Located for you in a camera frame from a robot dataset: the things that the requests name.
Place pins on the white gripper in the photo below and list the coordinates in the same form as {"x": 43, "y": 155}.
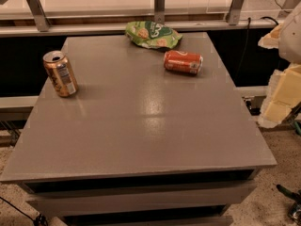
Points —
{"x": 292, "y": 38}

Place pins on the red coke can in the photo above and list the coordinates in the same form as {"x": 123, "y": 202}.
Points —
{"x": 179, "y": 61}

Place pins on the gold soda can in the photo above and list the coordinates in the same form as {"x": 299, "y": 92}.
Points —
{"x": 59, "y": 70}

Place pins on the green chip bag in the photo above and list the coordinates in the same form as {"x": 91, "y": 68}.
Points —
{"x": 151, "y": 35}

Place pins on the grey cabinet with drawers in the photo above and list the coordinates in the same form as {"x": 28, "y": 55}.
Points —
{"x": 138, "y": 145}

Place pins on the right metal bracket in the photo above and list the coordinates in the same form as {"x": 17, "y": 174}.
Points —
{"x": 233, "y": 16}

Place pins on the metal bracket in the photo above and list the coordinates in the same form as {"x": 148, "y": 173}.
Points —
{"x": 39, "y": 16}
{"x": 233, "y": 16}
{"x": 159, "y": 11}

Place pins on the middle metal bracket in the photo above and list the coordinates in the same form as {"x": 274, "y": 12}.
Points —
{"x": 159, "y": 11}

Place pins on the left metal bracket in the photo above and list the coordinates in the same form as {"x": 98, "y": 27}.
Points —
{"x": 39, "y": 16}

